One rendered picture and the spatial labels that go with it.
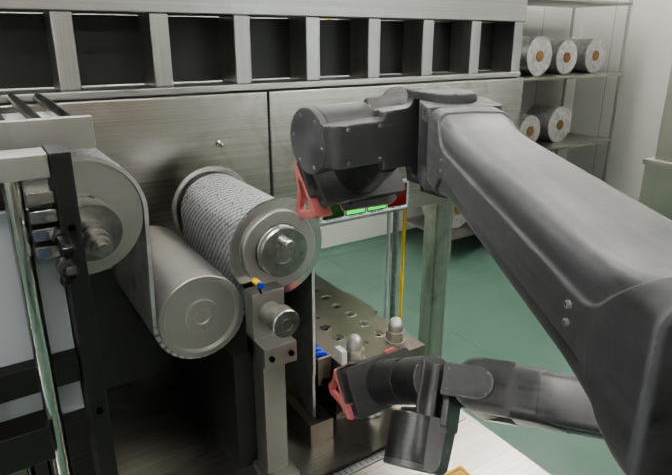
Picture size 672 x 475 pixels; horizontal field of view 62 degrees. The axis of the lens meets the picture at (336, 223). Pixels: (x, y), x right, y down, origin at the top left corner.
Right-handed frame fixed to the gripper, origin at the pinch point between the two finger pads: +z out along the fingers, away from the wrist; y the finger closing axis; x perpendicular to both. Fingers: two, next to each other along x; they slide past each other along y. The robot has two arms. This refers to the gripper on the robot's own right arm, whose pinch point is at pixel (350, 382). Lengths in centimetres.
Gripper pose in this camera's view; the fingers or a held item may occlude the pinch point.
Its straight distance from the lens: 84.6
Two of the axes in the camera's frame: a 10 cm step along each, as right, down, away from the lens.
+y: 8.4, -1.7, 5.2
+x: -2.8, -9.5, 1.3
